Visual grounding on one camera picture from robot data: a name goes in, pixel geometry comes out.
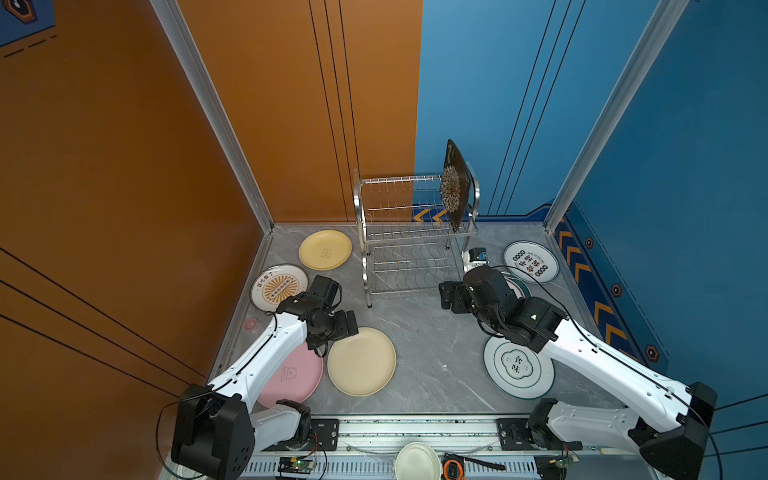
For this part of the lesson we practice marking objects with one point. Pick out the white plate red characters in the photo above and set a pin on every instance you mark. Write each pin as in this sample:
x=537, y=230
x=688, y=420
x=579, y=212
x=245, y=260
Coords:
x=531, y=262

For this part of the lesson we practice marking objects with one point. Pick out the yellow round plate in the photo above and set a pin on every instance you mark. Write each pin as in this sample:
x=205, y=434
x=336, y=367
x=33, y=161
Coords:
x=325, y=250

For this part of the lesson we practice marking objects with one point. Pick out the black square floral plate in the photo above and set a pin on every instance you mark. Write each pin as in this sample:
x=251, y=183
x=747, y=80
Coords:
x=455, y=185

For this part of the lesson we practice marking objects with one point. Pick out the cream round plate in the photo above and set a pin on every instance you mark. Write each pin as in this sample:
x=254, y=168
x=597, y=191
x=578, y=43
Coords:
x=363, y=364

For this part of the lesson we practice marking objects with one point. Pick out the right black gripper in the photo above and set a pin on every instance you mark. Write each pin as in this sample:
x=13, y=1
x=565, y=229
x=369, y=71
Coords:
x=458, y=291

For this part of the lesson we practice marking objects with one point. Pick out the white plate green cloud outline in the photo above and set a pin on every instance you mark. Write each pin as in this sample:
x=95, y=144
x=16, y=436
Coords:
x=517, y=370

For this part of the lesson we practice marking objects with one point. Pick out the white plate green red rim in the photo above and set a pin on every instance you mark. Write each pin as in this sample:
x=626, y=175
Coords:
x=518, y=287

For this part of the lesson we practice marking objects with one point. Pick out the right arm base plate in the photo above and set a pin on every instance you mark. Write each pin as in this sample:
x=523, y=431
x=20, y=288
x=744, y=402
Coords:
x=515, y=434

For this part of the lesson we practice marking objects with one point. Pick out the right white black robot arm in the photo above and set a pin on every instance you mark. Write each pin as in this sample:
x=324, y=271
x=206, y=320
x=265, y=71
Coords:
x=665, y=422

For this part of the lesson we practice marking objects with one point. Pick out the aluminium mounting rail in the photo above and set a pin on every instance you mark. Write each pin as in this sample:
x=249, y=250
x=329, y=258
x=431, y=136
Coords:
x=420, y=427

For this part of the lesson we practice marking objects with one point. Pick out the small board with wires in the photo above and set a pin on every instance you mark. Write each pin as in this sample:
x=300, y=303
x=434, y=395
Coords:
x=555, y=467

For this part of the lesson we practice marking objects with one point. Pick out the pink round plate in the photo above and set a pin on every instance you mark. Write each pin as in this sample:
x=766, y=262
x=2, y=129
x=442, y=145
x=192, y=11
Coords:
x=296, y=379

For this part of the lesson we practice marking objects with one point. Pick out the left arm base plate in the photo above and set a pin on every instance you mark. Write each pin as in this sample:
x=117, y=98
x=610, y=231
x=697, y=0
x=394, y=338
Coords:
x=323, y=430

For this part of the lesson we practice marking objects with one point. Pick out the chrome two-tier dish rack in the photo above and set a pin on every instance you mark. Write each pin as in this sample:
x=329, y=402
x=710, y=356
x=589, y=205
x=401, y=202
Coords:
x=407, y=239

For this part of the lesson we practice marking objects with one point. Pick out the white plate orange sunburst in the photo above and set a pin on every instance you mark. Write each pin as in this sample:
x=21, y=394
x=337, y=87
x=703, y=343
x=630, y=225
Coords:
x=276, y=284

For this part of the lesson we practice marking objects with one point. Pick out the white bowl on rail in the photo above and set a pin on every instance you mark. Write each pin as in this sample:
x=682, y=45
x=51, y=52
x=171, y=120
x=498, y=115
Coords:
x=417, y=461

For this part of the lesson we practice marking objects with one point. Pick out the orange black tape measure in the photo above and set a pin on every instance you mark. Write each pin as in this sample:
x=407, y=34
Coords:
x=454, y=466

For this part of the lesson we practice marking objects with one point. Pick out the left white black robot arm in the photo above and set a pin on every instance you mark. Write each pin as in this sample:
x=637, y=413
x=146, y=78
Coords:
x=220, y=425

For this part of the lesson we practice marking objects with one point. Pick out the green circuit board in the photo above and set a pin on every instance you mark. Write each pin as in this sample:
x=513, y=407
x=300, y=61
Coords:
x=295, y=468

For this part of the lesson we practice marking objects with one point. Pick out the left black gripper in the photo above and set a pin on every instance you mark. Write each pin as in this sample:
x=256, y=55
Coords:
x=343, y=329

